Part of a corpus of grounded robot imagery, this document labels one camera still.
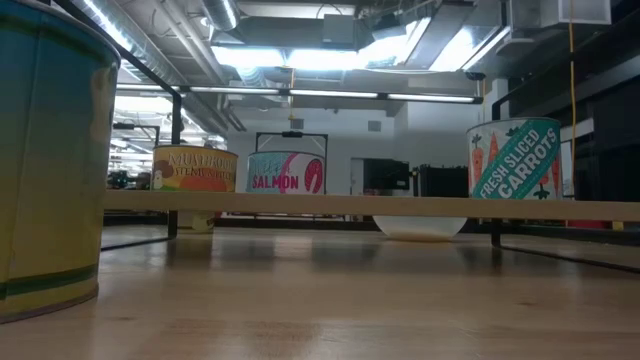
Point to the pink salmon can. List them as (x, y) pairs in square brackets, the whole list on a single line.
[(285, 175)]

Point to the mushroom stems pieces can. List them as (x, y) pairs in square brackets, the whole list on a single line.
[(195, 170)]

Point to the fresh sliced carrots can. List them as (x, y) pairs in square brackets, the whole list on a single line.
[(515, 160)]

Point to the tall blue yellow label can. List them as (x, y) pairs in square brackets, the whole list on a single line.
[(50, 175)]

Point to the black monitor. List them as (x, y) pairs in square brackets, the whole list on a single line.
[(387, 175)]

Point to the long linear ceiling light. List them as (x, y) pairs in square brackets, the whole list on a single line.
[(330, 93)]

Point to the clear plastic bowl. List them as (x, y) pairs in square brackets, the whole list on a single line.
[(420, 227)]

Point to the black background equipment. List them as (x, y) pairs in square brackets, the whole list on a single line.
[(442, 180)]

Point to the dark shelving unit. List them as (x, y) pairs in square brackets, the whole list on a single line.
[(615, 125)]

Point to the white ceiling unit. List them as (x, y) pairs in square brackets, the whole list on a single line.
[(575, 12)]

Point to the round silver air duct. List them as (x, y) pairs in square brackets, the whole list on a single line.
[(222, 12)]

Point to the long silver ceiling duct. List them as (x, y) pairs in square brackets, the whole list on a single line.
[(150, 50)]

